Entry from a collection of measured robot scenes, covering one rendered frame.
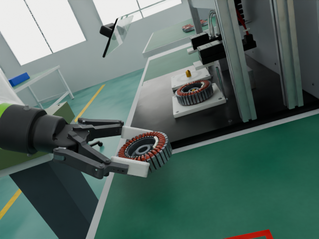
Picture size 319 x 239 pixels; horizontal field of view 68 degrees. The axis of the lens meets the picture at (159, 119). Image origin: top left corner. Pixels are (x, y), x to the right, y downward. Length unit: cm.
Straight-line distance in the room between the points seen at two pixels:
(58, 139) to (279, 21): 47
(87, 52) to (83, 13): 81
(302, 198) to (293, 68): 27
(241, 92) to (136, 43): 503
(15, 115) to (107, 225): 26
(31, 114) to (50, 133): 5
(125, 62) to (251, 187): 529
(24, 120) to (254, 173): 42
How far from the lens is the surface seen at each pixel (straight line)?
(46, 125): 49
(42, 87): 644
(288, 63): 55
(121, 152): 49
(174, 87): 90
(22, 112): 51
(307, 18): 58
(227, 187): 44
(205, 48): 67
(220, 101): 67
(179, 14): 541
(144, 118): 75
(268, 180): 44
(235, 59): 51
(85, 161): 42
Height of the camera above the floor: 105
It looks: 24 degrees down
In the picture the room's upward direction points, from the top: 21 degrees counter-clockwise
